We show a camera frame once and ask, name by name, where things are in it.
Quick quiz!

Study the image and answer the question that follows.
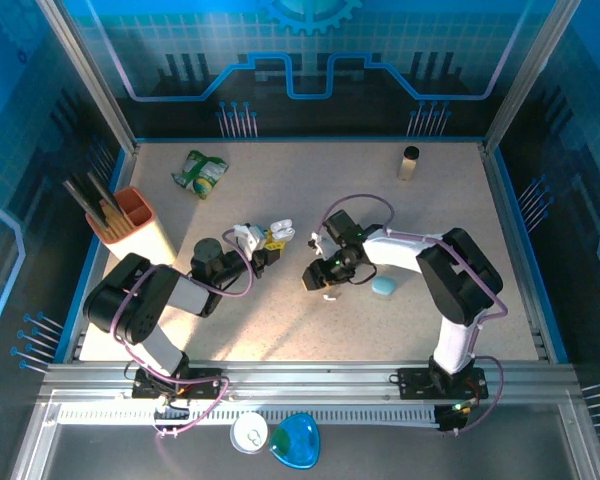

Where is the white rectangular earbud case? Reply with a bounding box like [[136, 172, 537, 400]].
[[268, 219, 298, 243]]

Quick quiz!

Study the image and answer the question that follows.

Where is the white round lid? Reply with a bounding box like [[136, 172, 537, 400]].
[[229, 412, 270, 455]]

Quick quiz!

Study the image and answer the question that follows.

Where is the white slotted cable duct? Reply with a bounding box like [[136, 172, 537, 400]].
[[57, 403, 441, 427]]

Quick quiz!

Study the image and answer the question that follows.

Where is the orange rimmed cream utensil holder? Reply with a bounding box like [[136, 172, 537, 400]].
[[85, 185, 178, 266]]

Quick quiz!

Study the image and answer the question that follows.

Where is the black chopstick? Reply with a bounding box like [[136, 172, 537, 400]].
[[86, 170, 129, 219], [62, 178, 115, 235]]

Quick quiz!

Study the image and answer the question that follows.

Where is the blue oval earbud case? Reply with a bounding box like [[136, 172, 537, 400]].
[[371, 276, 398, 298]]

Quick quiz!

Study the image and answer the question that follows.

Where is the wooden chopstick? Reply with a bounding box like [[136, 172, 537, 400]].
[[108, 202, 135, 236], [99, 199, 126, 242]]

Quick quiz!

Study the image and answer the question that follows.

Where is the blue transparent heart-shaped container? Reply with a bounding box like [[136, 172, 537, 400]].
[[267, 412, 320, 471]]

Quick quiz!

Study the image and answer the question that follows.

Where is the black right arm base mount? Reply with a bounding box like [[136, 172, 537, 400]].
[[397, 367, 490, 401]]

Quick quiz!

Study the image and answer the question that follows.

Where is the beige bottle with black cap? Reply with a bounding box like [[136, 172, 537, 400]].
[[397, 145, 421, 182]]

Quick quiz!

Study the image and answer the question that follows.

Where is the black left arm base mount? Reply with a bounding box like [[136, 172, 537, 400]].
[[131, 367, 227, 401]]

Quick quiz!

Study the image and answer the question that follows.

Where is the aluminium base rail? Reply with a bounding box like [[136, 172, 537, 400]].
[[42, 358, 581, 404]]

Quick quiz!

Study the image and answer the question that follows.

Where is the green white snack bag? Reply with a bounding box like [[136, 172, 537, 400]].
[[171, 149, 230, 201]]

